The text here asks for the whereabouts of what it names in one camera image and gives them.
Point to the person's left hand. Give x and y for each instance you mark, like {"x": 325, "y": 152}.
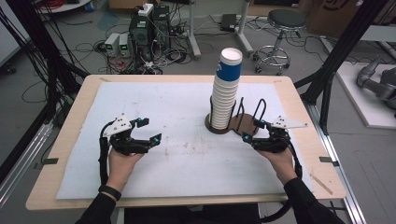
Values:
{"x": 121, "y": 169}

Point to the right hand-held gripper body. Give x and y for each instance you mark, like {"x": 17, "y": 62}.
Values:
{"x": 274, "y": 141}

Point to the white foam mat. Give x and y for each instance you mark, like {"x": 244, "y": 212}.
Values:
{"x": 168, "y": 102}

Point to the tan tape strip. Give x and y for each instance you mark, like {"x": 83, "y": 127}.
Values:
{"x": 320, "y": 184}

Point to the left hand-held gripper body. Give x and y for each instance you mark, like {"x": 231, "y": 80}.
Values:
{"x": 120, "y": 126}

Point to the brown cardboard box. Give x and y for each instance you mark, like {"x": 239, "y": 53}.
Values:
{"x": 336, "y": 15}

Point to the black computer tower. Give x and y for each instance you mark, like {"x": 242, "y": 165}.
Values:
{"x": 141, "y": 34}
{"x": 162, "y": 25}

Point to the white power strip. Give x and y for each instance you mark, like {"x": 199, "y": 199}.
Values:
{"x": 145, "y": 9}

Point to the black round stool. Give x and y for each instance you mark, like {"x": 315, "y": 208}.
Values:
{"x": 286, "y": 18}

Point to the white table leg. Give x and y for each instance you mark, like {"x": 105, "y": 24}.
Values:
{"x": 193, "y": 34}
{"x": 244, "y": 31}

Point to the person's right hand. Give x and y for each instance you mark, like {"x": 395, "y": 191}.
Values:
{"x": 283, "y": 165}

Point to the black box on floor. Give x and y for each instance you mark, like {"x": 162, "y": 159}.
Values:
{"x": 229, "y": 22}

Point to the black wristband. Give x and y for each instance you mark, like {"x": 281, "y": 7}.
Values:
{"x": 109, "y": 192}

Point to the grey bench power supply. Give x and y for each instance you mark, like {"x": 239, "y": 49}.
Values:
{"x": 111, "y": 43}
{"x": 124, "y": 45}

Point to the person's dark clothing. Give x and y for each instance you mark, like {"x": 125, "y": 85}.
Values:
{"x": 193, "y": 216}

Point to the white platform board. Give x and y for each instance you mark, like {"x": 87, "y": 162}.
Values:
{"x": 367, "y": 109}

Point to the white round table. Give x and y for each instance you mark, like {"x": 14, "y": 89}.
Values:
{"x": 67, "y": 6}

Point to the stack of paper cups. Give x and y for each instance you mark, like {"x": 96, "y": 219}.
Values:
{"x": 223, "y": 102}

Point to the aluminium rail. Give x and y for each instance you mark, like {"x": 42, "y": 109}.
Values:
{"x": 337, "y": 168}
{"x": 21, "y": 163}

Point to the brown cup holder rack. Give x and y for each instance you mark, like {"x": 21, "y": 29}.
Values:
{"x": 246, "y": 123}

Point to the black tape piece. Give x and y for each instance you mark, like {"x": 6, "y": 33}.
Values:
{"x": 327, "y": 160}
{"x": 49, "y": 161}

